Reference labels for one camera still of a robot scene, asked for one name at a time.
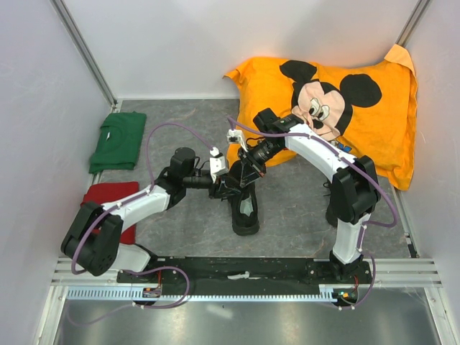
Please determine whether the aluminium front rail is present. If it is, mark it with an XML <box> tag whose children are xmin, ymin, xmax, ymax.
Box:
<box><xmin>51</xmin><ymin>258</ymin><xmax>443</xmax><ymax>288</ymax></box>

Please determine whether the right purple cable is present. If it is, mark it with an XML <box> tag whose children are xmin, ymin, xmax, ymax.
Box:
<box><xmin>228</xmin><ymin>114</ymin><xmax>399</xmax><ymax>311</ymax></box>

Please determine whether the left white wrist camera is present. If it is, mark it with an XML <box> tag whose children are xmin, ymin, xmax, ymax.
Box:
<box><xmin>209</xmin><ymin>147</ymin><xmax>229</xmax><ymax>183</ymax></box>

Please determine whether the green folded shirt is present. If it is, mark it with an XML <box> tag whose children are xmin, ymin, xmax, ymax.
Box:
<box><xmin>89</xmin><ymin>111</ymin><xmax>147</xmax><ymax>174</ymax></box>

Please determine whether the purple cable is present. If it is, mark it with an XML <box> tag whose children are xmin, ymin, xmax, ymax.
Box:
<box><xmin>64</xmin><ymin>121</ymin><xmax>219</xmax><ymax>327</ymax></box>
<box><xmin>228</xmin><ymin>114</ymin><xmax>399</xmax><ymax>311</ymax></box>

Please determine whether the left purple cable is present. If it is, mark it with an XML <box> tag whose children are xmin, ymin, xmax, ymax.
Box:
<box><xmin>64</xmin><ymin>121</ymin><xmax>219</xmax><ymax>327</ymax></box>

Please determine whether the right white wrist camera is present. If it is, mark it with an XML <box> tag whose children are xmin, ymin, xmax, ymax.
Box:
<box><xmin>226</xmin><ymin>129</ymin><xmax>248</xmax><ymax>152</ymax></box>

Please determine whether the orange Mickey Mouse pillow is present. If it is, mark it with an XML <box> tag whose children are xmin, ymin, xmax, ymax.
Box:
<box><xmin>226</xmin><ymin>45</ymin><xmax>418</xmax><ymax>190</ymax></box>

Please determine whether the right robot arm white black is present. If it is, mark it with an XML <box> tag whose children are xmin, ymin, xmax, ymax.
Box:
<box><xmin>227</xmin><ymin>108</ymin><xmax>380</xmax><ymax>283</ymax></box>

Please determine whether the left aluminium frame post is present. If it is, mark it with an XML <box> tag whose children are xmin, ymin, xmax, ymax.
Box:
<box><xmin>50</xmin><ymin>0</ymin><xmax>118</xmax><ymax>111</ymax></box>

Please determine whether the right aluminium frame post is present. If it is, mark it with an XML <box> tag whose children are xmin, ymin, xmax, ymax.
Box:
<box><xmin>395</xmin><ymin>0</ymin><xmax>432</xmax><ymax>47</ymax></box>

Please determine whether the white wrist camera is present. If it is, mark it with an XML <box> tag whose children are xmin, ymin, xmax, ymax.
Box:
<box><xmin>226</xmin><ymin>129</ymin><xmax>248</xmax><ymax>152</ymax></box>
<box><xmin>209</xmin><ymin>147</ymin><xmax>229</xmax><ymax>183</ymax></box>

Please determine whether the black shoe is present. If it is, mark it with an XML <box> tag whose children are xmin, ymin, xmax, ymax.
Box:
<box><xmin>325</xmin><ymin>190</ymin><xmax>345</xmax><ymax>229</ymax></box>
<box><xmin>227</xmin><ymin>160</ymin><xmax>259</xmax><ymax>236</ymax></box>

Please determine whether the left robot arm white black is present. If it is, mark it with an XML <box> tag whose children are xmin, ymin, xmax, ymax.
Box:
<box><xmin>61</xmin><ymin>147</ymin><xmax>242</xmax><ymax>282</ymax></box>

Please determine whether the grey slotted cable duct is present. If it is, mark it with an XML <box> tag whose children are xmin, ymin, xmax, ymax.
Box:
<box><xmin>66</xmin><ymin>285</ymin><xmax>342</xmax><ymax>302</ymax></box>

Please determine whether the red folded shirt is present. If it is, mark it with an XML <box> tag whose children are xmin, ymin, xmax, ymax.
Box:
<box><xmin>80</xmin><ymin>182</ymin><xmax>139</xmax><ymax>244</ymax></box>

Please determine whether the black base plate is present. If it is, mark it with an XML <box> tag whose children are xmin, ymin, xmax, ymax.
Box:
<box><xmin>116</xmin><ymin>257</ymin><xmax>372</xmax><ymax>286</ymax></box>

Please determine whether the aluminium frame post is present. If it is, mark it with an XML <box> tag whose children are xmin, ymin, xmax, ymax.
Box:
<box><xmin>395</xmin><ymin>0</ymin><xmax>432</xmax><ymax>47</ymax></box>
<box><xmin>50</xmin><ymin>0</ymin><xmax>118</xmax><ymax>111</ymax></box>

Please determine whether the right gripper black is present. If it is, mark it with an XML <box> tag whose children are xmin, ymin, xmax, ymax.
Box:
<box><xmin>237</xmin><ymin>139</ymin><xmax>282</xmax><ymax>187</ymax></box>

